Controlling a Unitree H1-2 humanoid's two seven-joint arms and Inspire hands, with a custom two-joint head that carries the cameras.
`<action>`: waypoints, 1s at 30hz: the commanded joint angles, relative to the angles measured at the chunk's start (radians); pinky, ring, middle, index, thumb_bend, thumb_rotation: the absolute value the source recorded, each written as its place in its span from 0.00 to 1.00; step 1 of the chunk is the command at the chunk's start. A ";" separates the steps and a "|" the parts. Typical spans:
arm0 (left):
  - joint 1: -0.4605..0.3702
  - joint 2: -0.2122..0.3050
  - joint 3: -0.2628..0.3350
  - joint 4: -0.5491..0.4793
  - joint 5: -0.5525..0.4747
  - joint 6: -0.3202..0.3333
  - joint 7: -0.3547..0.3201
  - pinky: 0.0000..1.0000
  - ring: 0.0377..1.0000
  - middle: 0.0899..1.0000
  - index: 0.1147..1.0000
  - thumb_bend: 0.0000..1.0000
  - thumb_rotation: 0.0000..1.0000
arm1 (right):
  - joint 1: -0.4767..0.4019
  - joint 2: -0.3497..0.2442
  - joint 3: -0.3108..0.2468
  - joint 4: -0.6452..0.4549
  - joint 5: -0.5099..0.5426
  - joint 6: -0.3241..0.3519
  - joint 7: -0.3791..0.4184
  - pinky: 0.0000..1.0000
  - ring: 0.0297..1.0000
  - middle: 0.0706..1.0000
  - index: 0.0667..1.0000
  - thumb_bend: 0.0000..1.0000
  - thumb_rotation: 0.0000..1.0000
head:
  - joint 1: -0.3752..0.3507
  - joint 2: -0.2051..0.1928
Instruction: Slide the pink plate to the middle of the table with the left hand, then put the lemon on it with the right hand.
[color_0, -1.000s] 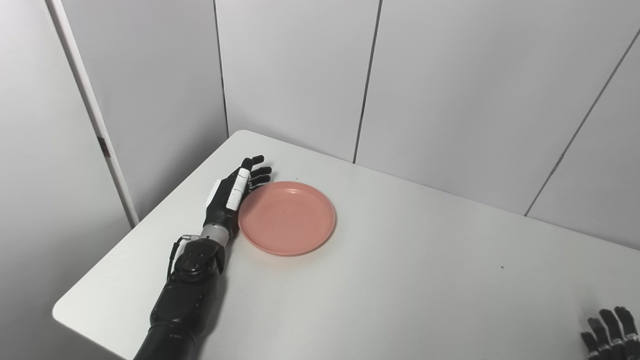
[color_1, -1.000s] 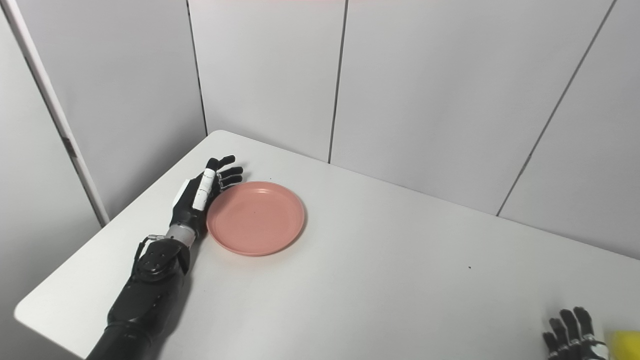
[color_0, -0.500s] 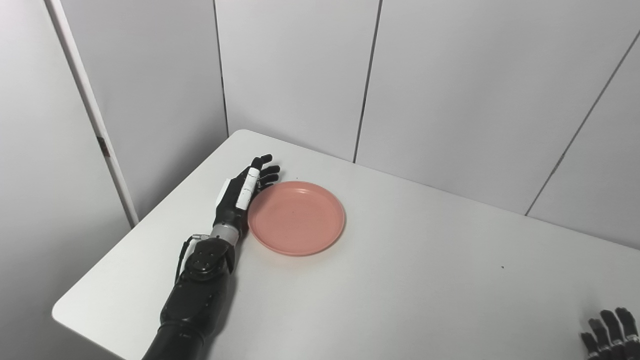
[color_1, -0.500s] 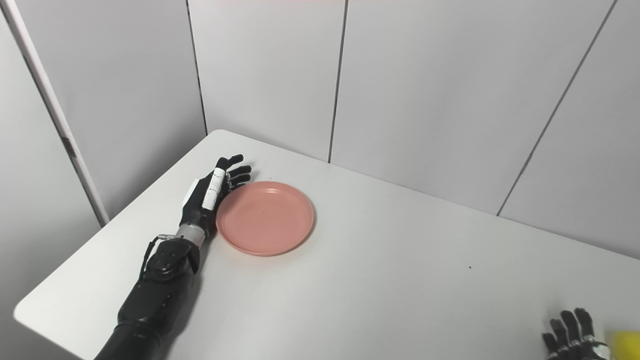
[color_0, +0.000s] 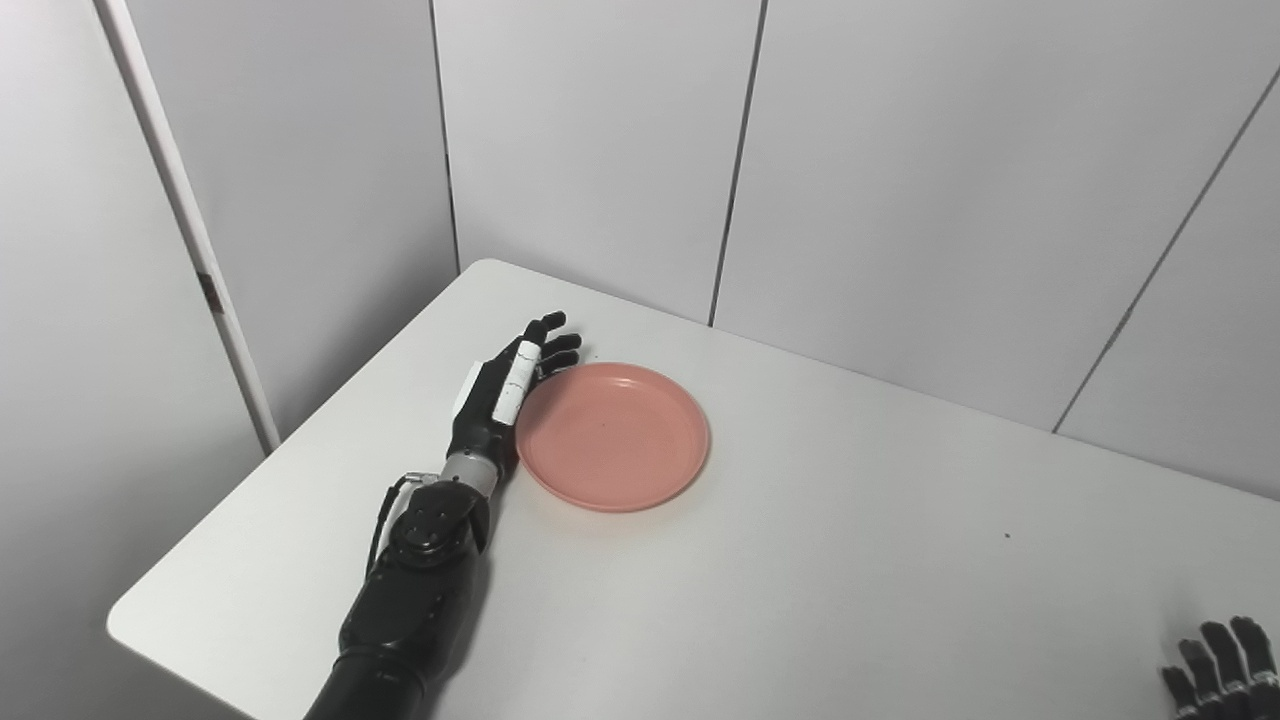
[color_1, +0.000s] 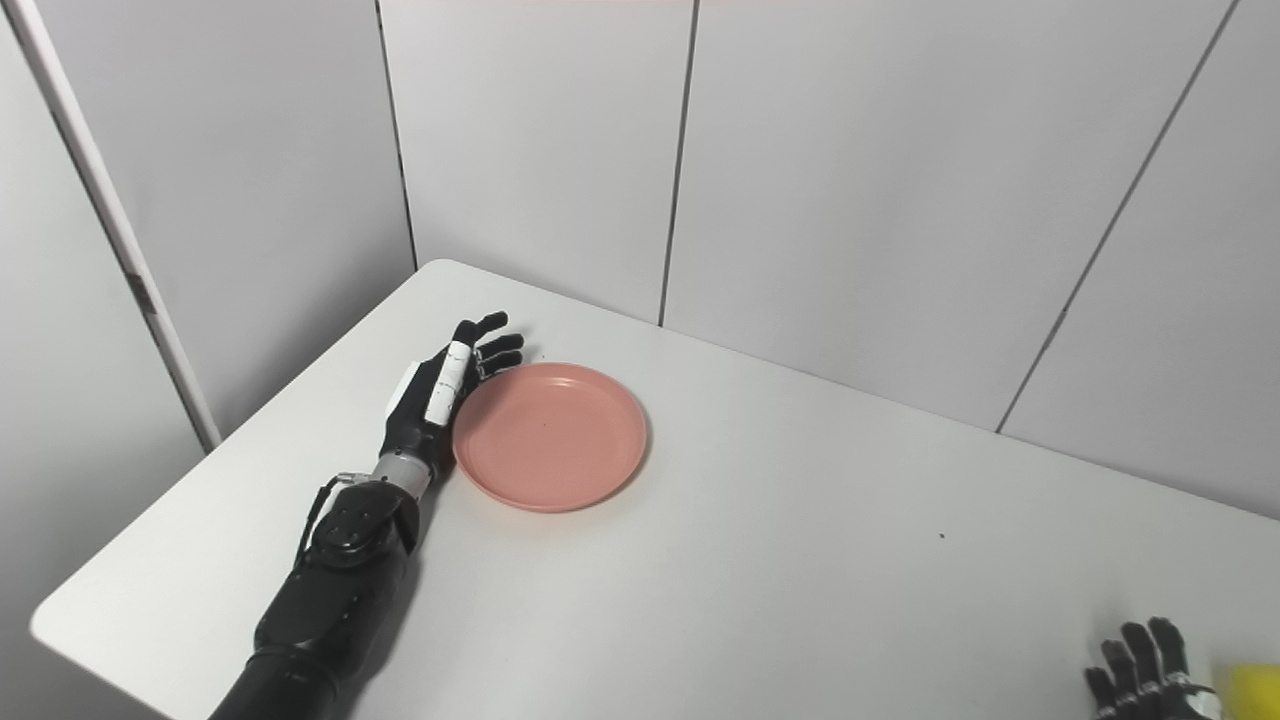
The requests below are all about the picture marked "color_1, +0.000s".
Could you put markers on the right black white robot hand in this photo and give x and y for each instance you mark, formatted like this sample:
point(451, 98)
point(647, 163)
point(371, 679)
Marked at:
point(1150, 680)

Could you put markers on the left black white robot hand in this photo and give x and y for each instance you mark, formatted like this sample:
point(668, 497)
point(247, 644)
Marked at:
point(440, 385)

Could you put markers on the yellow lemon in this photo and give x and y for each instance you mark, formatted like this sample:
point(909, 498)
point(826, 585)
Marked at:
point(1255, 695)

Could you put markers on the pink round plate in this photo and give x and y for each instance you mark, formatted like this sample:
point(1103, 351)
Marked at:
point(550, 435)

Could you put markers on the white partition post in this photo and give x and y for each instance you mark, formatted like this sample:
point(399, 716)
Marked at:
point(110, 210)

